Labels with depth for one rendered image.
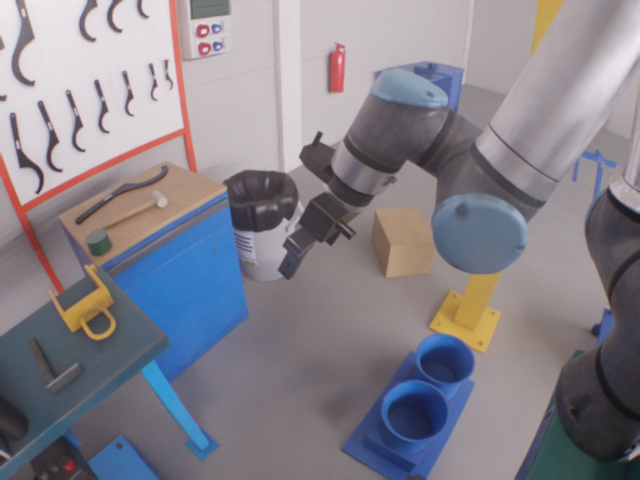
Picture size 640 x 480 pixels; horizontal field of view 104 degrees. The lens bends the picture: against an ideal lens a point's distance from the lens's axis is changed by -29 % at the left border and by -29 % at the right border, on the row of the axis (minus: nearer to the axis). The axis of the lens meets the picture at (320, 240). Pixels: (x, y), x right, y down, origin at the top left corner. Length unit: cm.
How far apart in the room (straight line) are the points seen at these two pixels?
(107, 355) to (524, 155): 92
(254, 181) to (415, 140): 207
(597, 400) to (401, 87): 47
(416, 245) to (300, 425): 138
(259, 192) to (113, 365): 178
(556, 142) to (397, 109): 20
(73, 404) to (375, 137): 84
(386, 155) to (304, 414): 162
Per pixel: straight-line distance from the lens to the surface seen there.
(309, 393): 196
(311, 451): 183
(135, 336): 95
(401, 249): 242
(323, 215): 49
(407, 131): 43
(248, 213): 209
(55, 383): 94
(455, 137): 44
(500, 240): 32
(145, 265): 160
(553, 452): 55
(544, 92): 30
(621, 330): 50
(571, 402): 56
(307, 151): 52
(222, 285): 198
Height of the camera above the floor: 174
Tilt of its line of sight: 38 degrees down
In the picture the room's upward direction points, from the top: straight up
